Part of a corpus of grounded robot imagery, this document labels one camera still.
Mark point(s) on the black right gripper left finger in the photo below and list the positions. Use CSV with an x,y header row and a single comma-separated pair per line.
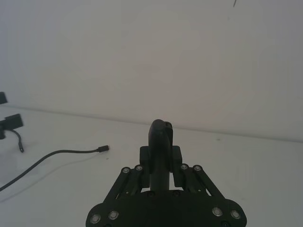
x,y
132,182

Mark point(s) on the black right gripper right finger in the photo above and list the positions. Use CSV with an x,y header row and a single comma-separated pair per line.
x,y
189,179

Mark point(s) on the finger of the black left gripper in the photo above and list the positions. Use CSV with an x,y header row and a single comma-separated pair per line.
x,y
2,97
13,121

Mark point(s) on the white table cloth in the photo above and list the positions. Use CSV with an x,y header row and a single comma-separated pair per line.
x,y
236,170

